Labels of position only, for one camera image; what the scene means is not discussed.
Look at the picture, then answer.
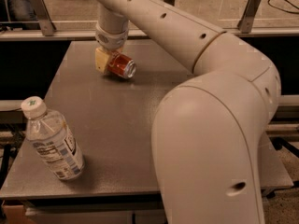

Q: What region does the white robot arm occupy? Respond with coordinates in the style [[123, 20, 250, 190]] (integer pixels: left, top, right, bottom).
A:
[[96, 0, 281, 224]]

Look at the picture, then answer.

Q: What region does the left metal bracket post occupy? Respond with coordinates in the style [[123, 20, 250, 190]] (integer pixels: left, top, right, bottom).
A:
[[30, 0, 55, 36]]

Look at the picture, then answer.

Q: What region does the right metal bracket post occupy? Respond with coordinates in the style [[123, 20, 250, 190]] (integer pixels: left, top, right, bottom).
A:
[[237, 0, 262, 34]]

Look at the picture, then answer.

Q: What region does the clear plastic water bottle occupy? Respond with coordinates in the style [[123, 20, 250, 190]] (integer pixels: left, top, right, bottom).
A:
[[21, 96, 85, 180]]

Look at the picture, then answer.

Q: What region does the cardboard box under table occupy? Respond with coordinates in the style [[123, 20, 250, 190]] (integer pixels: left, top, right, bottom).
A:
[[3, 204, 27, 224]]

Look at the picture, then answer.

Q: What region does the seated person in jeans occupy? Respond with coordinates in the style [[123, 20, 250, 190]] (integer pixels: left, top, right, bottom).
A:
[[0, 0, 40, 30]]

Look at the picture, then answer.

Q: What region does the metal rail behind table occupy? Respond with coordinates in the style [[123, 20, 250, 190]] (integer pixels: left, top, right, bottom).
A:
[[0, 27, 299, 42]]

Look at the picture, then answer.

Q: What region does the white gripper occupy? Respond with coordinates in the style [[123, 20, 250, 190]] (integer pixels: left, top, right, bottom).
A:
[[95, 22, 129, 74]]

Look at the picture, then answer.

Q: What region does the black floor cable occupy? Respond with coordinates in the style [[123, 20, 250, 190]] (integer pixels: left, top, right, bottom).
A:
[[264, 0, 299, 16]]

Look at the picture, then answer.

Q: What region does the red coke can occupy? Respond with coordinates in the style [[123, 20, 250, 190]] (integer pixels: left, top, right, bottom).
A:
[[107, 52, 136, 79]]

